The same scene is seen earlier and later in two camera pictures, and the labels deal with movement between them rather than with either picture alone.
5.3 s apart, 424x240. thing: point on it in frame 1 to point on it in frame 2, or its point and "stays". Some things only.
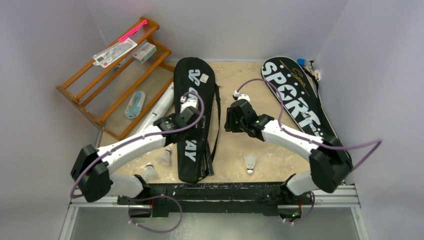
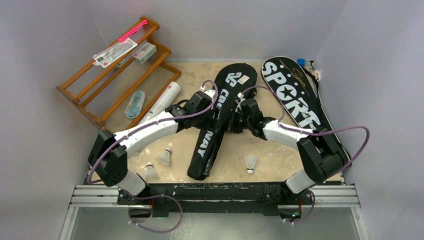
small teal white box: (145, 52) stays
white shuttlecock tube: (165, 105) stays
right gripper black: (232, 120) stays
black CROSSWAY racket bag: (197, 155) to (232, 83)
